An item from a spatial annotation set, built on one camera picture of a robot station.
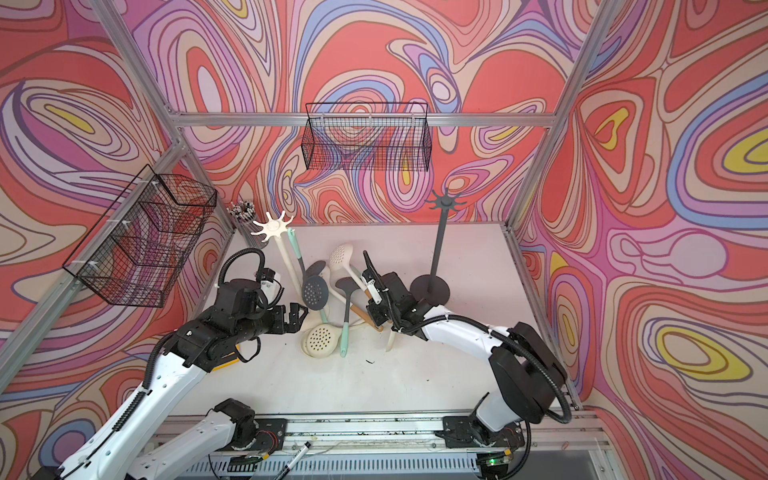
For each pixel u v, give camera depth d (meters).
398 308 0.65
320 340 0.84
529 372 0.43
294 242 0.67
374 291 0.75
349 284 0.88
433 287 0.99
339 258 0.93
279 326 0.64
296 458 0.70
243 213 0.99
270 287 0.65
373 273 0.63
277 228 0.65
